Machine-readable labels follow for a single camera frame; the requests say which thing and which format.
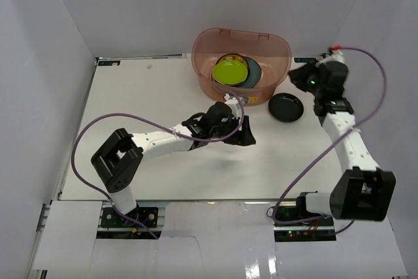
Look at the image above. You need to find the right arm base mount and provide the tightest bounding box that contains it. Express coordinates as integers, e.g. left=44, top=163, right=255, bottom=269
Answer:
left=274, top=206, right=334, bottom=235

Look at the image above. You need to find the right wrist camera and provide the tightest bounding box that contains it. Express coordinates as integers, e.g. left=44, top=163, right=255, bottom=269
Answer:
left=315, top=45, right=345, bottom=67

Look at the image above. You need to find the left blue corner label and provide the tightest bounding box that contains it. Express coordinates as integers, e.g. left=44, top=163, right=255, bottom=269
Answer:
left=97, top=60, right=121, bottom=67

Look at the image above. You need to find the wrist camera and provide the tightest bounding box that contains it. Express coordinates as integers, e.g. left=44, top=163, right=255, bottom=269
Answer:
left=315, top=45, right=345, bottom=67
left=223, top=93, right=242, bottom=119

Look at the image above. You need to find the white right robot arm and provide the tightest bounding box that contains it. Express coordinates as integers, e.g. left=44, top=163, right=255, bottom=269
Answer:
left=289, top=61, right=396, bottom=226

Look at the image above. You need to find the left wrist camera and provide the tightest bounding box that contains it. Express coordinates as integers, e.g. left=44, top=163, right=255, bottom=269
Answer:
left=223, top=93, right=242, bottom=119

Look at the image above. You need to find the right blue corner label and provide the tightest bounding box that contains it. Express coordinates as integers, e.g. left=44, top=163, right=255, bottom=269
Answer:
left=293, top=57, right=318, bottom=63

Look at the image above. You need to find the dark teal ceramic plate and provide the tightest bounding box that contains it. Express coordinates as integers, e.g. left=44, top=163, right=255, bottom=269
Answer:
left=238, top=56, right=262, bottom=88

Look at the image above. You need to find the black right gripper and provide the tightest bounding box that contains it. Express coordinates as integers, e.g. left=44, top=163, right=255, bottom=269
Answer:
left=287, top=58, right=324, bottom=97

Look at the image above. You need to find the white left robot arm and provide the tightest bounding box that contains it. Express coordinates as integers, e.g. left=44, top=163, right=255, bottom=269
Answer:
left=91, top=99, right=256, bottom=226

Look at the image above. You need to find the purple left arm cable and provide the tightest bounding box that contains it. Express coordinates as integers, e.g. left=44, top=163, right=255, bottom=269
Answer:
left=71, top=94, right=246, bottom=239

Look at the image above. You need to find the translucent pink plastic bin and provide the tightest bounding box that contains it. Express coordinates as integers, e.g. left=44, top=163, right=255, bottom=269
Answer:
left=191, top=28, right=291, bottom=106

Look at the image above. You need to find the lime green plate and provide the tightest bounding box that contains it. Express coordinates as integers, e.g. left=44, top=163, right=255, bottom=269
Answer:
left=212, top=61, right=248, bottom=86

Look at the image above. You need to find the yellow patterned black plate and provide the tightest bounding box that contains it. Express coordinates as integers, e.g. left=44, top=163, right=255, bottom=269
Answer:
left=216, top=54, right=249, bottom=70

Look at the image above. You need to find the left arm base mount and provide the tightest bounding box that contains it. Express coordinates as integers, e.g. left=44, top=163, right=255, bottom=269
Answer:
left=99, top=206, right=159, bottom=229

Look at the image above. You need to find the blue corner label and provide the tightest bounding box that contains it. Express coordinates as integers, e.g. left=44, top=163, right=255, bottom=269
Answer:
left=293, top=57, right=318, bottom=63
left=97, top=60, right=121, bottom=67

